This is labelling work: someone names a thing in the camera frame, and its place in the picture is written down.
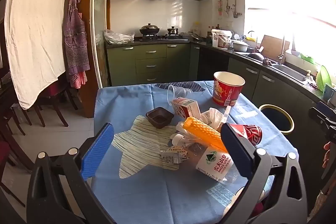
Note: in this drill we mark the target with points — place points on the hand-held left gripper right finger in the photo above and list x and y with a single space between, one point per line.
236 150

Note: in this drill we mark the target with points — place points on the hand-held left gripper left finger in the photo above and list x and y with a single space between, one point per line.
97 153

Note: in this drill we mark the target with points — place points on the red soda can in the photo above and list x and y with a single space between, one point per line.
249 133

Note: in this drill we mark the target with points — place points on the yellow rimmed trash bin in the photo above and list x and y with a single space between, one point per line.
275 119

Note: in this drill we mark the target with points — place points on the person's right hand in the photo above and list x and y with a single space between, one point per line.
329 154

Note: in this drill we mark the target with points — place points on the grey mug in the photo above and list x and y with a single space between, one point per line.
328 92

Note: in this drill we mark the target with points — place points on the clear plastic water bottle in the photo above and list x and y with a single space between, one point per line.
214 163

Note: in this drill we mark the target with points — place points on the green plastic colander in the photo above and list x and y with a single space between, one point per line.
323 78

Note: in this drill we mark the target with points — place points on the white paper strip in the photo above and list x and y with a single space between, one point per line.
227 113

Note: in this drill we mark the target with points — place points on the orange foam net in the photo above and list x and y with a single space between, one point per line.
202 130

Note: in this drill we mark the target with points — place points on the white plastic wrapper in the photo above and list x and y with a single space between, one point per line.
214 117

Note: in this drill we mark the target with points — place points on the clear plastic bag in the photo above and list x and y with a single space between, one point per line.
190 144

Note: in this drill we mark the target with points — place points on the dark kitchen counter cabinets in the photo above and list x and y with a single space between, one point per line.
278 92

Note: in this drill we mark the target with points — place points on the steel kitchen sink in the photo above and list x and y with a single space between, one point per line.
291 73

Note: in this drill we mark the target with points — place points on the red paper bucket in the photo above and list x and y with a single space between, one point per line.
225 92

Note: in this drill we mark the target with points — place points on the blue printed tablecloth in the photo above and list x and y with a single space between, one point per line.
147 187

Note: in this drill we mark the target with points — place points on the crushed grey drink carton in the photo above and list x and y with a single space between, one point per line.
173 155

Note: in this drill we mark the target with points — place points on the red and white milk carton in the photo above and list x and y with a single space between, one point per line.
186 108

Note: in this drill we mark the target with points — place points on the wooden chair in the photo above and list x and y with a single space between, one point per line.
52 100

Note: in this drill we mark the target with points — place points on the steel faucet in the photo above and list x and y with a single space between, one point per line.
282 53

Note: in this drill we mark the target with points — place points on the wooden cutting board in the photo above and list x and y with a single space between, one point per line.
271 48

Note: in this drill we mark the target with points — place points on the clear plastic cup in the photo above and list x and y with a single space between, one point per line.
174 94

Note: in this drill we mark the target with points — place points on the dark frying pan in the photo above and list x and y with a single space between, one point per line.
254 56

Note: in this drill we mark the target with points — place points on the green lower kitchen cabinets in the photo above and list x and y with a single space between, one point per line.
149 66

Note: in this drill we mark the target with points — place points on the white pot with lid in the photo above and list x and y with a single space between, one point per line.
239 46

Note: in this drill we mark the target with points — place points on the checked purple apron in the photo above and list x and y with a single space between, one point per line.
76 50

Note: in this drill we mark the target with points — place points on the white plastic bucket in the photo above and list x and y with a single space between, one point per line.
220 39

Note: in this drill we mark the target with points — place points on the plastic bags on counter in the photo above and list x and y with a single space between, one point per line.
118 37

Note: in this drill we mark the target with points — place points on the glass pan lid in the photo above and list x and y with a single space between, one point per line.
195 36

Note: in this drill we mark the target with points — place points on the gas stove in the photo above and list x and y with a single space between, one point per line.
161 37

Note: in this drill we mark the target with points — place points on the black wok with lid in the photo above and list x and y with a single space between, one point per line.
149 29

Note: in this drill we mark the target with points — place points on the small dark cooking pot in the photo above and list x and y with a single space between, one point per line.
173 31

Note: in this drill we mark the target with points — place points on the sliding glass door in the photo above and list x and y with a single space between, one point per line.
101 16

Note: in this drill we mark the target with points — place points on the white hanging cloth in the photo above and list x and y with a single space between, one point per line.
36 29

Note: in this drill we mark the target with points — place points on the hanging kitchen utensils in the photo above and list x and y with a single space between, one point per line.
227 7

